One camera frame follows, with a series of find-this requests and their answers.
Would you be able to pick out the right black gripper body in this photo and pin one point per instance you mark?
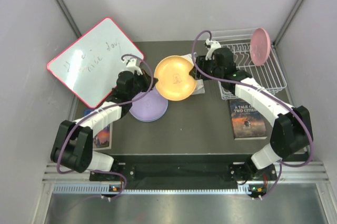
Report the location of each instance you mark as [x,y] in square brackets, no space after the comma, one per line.
[209,66]

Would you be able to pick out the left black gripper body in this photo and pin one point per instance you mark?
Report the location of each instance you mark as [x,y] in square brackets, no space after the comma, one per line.
[141,83]

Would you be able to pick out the purple plate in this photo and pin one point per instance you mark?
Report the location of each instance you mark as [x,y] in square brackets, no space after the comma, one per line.
[152,106]

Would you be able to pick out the blue plate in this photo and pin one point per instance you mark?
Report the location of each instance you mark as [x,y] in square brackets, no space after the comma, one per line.
[151,120]

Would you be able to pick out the pink plate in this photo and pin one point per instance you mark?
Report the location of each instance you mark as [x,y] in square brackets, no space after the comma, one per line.
[260,45]

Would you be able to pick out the yellow plate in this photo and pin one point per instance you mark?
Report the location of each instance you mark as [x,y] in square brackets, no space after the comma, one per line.
[174,80]

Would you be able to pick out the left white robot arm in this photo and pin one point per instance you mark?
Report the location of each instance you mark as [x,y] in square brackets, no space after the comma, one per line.
[73,147]

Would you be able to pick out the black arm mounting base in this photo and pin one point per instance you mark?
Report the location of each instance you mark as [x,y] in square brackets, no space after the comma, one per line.
[227,167]

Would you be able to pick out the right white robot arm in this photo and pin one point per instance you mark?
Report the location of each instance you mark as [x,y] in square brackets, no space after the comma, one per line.
[291,126]

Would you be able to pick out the pink framed whiteboard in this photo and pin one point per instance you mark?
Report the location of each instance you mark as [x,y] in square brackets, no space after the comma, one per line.
[90,66]

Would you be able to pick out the blue orange cover book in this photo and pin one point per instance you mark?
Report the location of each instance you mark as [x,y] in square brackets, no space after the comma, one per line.
[103,140]

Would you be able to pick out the Tale of Two Cities book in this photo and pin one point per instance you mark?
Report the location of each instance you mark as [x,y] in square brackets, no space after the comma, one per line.
[247,122]

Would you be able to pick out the white wire dish rack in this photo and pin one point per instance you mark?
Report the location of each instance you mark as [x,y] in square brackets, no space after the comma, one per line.
[269,75]

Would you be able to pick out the aluminium frame rail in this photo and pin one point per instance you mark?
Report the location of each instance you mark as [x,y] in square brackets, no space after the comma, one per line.
[311,173]

